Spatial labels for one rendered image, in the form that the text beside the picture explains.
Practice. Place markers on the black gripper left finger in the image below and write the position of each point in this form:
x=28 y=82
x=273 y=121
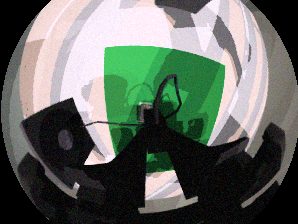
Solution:
x=125 y=173

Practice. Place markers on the green circuit board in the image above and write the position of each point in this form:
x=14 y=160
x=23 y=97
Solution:
x=132 y=76

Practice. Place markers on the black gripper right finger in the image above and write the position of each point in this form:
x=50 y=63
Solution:
x=194 y=163

